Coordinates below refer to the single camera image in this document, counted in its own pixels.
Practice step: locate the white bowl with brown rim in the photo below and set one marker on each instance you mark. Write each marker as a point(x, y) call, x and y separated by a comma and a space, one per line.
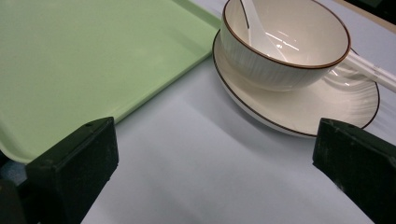
point(299, 40)

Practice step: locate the white plate with brown rim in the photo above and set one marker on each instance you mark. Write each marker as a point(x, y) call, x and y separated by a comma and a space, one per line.
point(327, 105)

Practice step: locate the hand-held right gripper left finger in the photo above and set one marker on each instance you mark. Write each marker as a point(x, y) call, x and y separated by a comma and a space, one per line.
point(74, 165)

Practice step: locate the white ceramic spoon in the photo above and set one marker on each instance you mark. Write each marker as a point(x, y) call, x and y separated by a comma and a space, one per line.
point(260, 34)

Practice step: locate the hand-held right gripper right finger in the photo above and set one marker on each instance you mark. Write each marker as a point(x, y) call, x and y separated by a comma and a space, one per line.
point(358, 161)

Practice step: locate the white chopsticks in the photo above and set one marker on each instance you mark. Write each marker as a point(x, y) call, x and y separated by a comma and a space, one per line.
point(372, 70)

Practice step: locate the light green plastic tray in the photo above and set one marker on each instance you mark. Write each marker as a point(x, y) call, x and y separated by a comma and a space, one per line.
point(77, 62)

